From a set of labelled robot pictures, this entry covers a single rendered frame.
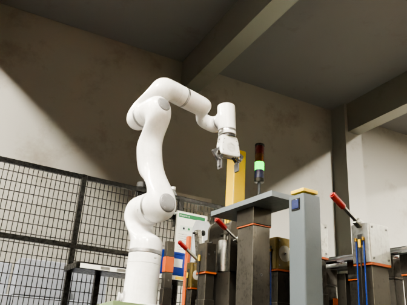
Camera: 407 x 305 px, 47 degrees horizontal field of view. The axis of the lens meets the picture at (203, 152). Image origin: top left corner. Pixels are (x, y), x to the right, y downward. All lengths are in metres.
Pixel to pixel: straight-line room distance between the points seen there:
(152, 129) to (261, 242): 0.60
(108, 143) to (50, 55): 1.17
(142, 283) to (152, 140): 0.54
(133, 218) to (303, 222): 0.67
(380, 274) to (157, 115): 0.96
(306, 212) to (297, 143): 5.19
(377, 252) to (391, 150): 6.45
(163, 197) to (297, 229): 0.52
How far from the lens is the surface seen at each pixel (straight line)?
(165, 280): 2.59
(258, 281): 1.61
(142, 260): 1.70
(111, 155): 5.28
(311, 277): 1.43
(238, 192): 3.30
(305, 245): 1.43
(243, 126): 6.19
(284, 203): 1.60
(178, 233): 2.95
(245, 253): 1.65
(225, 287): 1.92
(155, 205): 1.71
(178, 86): 2.02
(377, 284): 1.48
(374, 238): 1.49
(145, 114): 1.85
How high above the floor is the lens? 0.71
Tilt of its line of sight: 22 degrees up
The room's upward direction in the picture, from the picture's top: 4 degrees clockwise
